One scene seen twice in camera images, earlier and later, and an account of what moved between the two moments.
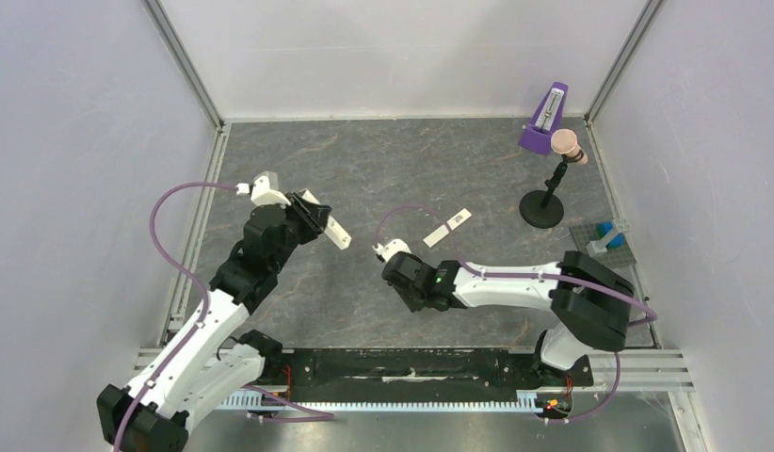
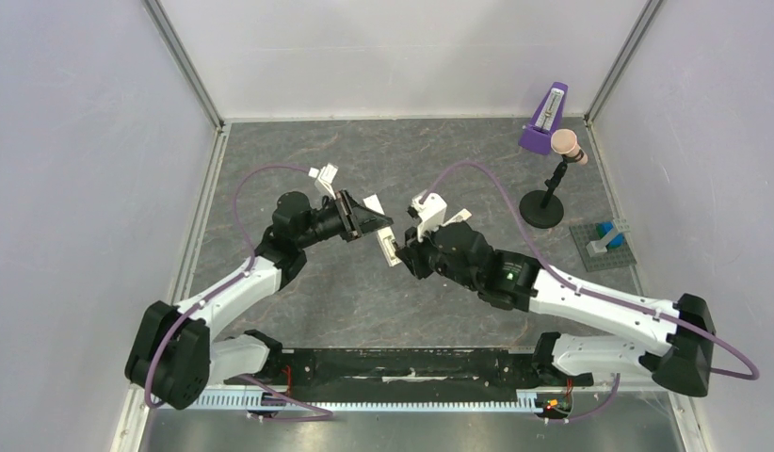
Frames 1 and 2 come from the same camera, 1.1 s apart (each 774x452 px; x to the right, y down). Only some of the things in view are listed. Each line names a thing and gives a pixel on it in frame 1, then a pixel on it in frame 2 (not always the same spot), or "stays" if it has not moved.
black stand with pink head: x=544 y=209 stays
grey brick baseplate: x=585 y=234 stays
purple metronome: x=547 y=119 stays
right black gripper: x=395 y=272 → x=413 y=252
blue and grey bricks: x=612 y=235 stays
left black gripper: x=311 y=210 → x=368 y=220
